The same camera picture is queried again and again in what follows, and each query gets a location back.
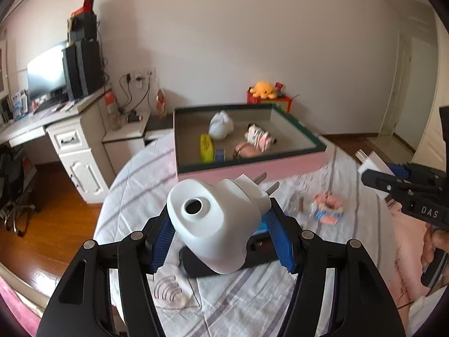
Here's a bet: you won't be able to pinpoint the white charger cube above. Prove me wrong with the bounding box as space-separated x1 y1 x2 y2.
355 150 395 197

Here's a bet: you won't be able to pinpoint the pink blanket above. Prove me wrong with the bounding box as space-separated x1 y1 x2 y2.
0 275 43 337

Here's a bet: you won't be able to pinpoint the black handheld device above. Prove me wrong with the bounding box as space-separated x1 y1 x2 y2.
178 230 293 278

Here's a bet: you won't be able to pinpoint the pink storage box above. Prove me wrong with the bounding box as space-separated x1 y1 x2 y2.
173 103 328 185

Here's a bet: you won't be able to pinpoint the anatomical torso model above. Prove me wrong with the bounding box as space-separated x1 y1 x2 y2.
154 89 168 120

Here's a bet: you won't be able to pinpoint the person's right hand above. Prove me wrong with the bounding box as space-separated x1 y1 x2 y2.
420 222 447 271

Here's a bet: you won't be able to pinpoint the pink metal tin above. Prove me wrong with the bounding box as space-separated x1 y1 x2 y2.
233 143 262 160

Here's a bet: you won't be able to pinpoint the red folded card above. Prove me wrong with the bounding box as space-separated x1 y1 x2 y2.
71 0 95 16

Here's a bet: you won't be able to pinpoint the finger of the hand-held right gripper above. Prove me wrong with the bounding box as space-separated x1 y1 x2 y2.
388 162 439 186
358 168 418 203

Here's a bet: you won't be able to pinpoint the black speakers stack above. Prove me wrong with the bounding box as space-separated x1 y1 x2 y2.
62 38 106 101

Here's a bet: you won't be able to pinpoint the black-topped white nightstand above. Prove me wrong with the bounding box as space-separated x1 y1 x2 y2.
102 110 176 183

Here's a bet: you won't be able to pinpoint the pink white block figure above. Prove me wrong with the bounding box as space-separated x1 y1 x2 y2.
244 124 278 152

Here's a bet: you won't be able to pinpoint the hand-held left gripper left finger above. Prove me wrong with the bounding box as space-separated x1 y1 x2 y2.
37 214 183 337

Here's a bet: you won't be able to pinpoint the red toy box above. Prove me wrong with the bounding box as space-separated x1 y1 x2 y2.
247 89 293 115

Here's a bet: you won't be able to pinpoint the black computer monitor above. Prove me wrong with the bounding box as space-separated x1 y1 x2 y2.
27 40 69 102

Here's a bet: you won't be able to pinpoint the colourful snack packet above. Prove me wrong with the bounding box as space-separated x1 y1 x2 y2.
310 193 344 225

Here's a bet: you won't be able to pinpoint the yellow octopus plush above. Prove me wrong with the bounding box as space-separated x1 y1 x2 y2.
249 81 278 99

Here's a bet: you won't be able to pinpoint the pink floral bedsheet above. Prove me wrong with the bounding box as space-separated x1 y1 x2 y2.
388 200 449 327

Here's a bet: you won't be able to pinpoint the white wall outlets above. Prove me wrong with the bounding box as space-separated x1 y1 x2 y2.
121 68 157 86

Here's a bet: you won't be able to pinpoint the orange-capped bottle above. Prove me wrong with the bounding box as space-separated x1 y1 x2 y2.
104 91 123 130

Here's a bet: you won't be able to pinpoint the blue white carton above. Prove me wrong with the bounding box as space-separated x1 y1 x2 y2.
10 89 29 120

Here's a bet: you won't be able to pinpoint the black speaker box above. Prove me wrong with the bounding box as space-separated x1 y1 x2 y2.
67 11 98 43

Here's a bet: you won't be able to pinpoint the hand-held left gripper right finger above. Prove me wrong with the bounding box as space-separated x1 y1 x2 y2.
261 200 406 337

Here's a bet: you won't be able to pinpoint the black office chair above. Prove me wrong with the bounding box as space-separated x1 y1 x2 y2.
0 144 37 236

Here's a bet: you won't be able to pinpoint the white desk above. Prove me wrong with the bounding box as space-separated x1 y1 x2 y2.
0 86 116 204

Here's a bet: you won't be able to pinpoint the white plug-in device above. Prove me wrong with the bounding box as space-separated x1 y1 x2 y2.
166 172 280 275

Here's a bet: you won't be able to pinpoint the black power cable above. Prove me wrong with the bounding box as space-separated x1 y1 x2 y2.
119 74 155 113

